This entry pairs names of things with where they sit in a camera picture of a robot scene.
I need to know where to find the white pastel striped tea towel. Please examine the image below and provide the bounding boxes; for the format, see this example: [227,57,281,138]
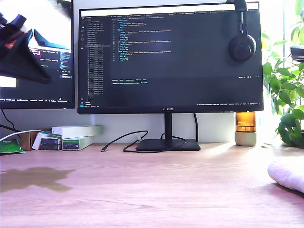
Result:
[267,156,304,193]

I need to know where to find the black monitor with terminal windows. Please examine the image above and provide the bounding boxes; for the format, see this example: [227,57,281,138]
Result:
[0,0,76,110]

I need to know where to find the brown cardboard box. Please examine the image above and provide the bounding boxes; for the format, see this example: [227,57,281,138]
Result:
[20,129,52,151]

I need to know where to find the green snack bag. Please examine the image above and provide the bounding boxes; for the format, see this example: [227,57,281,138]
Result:
[0,139,26,154]

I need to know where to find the long white flat box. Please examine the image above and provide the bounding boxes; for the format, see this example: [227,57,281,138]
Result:
[51,125,105,139]

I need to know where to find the green and white box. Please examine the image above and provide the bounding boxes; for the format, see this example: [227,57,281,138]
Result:
[61,135,95,151]

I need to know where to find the black Huawei monitor on stand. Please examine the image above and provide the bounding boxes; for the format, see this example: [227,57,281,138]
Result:
[77,1,265,152]

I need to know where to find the black over-ear headphones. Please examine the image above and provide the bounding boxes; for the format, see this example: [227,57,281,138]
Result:
[227,0,257,62]

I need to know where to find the amber glass jar grey base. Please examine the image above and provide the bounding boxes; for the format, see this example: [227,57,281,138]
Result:
[234,112,257,147]

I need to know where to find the green potted leafy plant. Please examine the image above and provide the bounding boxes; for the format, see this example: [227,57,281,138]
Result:
[261,0,304,149]

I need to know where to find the thin black cable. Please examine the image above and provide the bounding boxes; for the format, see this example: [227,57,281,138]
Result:
[0,109,22,133]

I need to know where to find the white cable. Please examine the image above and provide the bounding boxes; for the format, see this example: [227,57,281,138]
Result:
[0,129,45,143]

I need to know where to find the black cable with plug end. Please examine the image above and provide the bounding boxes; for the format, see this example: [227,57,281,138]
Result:
[101,130,187,153]

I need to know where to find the black monitor power cable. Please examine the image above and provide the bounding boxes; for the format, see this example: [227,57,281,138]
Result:
[193,113,200,142]

